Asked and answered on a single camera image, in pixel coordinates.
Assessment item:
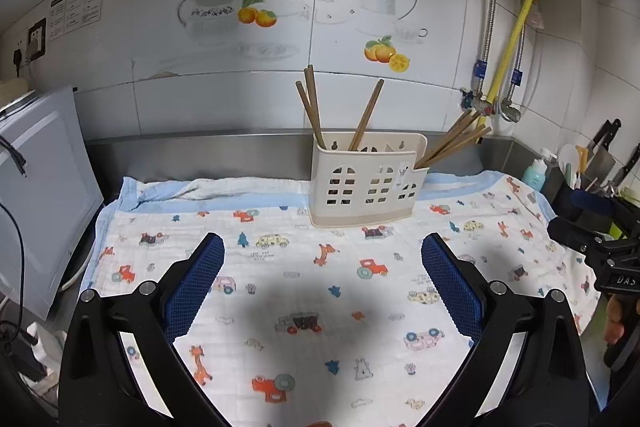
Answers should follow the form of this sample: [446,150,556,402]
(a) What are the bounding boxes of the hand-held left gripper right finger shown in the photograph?
[415,232,601,427]

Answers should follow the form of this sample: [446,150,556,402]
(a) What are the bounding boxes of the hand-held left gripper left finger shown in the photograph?
[57,232,236,427]

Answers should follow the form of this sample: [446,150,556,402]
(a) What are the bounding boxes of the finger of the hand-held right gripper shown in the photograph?
[570,189,640,233]
[546,217,640,258]

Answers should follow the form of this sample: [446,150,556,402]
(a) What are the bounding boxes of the beige plastic utensil holder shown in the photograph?
[307,131,430,229]

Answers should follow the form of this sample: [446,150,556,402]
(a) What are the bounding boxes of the bunch of wooden chopsticks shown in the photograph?
[414,108,493,170]

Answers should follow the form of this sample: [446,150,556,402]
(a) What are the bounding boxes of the long brown wooden chopstick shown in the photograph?
[347,79,386,154]
[295,80,323,148]
[304,64,327,150]

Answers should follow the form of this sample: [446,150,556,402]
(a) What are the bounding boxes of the person's right hand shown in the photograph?
[602,294,626,347]

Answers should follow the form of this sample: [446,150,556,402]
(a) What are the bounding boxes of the black knife rack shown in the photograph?
[547,179,640,238]

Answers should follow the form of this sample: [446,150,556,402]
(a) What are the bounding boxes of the white spatula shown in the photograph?
[557,143,583,182]

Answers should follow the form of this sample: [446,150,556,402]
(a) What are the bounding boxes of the teal soap bottle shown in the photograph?
[522,149,556,188]

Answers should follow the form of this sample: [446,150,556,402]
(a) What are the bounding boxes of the printed cartoon blanket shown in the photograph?
[80,169,601,427]

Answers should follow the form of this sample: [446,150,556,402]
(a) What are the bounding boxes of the white kitchen appliance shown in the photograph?
[0,84,106,323]

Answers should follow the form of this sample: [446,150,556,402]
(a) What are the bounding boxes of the black-handled cleaver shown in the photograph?
[585,119,623,180]

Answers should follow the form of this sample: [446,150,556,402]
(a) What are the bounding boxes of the black-handled kitchen knife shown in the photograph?
[612,142,640,188]

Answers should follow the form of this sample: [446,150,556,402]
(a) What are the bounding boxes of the braided metal hose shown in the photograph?
[505,22,526,108]
[470,0,501,98]

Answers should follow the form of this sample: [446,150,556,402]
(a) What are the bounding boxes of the black power cable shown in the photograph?
[0,137,28,308]

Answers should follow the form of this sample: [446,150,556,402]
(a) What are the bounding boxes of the yellow gas hose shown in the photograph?
[487,0,541,108]

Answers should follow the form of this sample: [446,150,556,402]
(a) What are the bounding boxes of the wall power socket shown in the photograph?
[26,18,48,62]

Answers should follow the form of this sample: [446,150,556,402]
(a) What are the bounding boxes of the wall notice sticker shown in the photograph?
[47,0,107,42]

